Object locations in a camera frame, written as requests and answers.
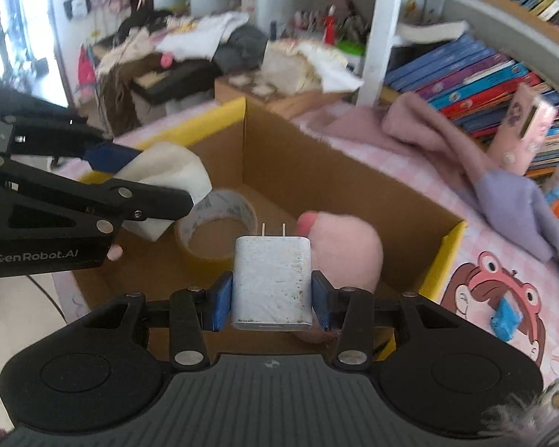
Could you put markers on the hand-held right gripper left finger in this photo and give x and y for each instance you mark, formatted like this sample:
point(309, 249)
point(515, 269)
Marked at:
point(221, 300)

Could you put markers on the person's left hand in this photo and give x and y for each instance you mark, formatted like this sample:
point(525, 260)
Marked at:
point(114, 253)

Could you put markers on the cream cloth bundle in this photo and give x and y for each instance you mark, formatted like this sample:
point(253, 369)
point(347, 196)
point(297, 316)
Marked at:
point(284, 67)

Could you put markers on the green plastic tray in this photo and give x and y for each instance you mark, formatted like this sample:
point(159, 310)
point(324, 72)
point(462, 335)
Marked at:
point(351, 47)

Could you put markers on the white foam block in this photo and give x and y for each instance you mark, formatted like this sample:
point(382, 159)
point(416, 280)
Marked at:
point(177, 172)

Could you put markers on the grey fluffy trim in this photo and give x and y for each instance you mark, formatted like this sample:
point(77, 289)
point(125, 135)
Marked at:
point(512, 416)

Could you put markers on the row of colourful books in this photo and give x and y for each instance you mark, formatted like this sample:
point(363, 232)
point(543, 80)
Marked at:
point(461, 74)

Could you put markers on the pink plastic roller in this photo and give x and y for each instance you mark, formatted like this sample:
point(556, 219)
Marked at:
point(166, 58)

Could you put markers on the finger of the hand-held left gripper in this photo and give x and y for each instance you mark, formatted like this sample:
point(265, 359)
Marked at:
point(158, 201)
point(112, 156)

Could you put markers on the red bottle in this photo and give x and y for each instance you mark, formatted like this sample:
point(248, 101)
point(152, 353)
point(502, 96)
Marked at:
point(329, 28)

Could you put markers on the brown cardboard carton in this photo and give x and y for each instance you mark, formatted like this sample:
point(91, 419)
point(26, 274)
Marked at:
point(279, 102)

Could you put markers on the red and pink backpack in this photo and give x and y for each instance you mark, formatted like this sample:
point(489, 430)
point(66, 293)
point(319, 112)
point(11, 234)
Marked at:
point(86, 72)

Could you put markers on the white charger plug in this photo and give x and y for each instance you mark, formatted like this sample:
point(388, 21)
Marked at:
point(270, 279)

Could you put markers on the yellow tape roll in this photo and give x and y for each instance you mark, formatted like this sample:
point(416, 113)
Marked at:
point(228, 205)

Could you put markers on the blue plastic packet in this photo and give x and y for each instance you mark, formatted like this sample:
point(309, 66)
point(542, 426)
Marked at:
point(507, 319)

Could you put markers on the pile of clothes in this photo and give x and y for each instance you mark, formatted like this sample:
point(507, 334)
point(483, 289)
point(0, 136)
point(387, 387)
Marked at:
point(200, 32)

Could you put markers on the pink cylindrical device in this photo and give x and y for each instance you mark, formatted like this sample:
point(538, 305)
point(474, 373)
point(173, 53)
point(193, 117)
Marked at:
point(521, 125)

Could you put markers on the black and white tote bag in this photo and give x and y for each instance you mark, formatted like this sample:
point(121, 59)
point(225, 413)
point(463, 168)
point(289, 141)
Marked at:
point(78, 4)

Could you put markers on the white shelf unit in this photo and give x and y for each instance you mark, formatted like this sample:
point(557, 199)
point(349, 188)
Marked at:
point(382, 32)

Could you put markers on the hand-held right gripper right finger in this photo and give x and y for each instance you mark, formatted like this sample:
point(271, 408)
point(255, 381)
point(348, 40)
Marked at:
point(321, 302)

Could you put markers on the mauve and lilac cloth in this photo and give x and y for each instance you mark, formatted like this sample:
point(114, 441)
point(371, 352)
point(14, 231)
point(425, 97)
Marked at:
point(507, 191)

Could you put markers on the yellow cardboard box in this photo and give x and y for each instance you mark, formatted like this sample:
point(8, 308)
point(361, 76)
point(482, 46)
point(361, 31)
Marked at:
point(330, 186)

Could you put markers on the white booklet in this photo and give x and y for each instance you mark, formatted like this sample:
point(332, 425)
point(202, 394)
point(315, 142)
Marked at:
point(428, 30)

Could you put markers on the pink plush pig toy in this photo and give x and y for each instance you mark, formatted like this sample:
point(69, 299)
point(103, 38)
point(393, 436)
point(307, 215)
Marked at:
point(349, 251)

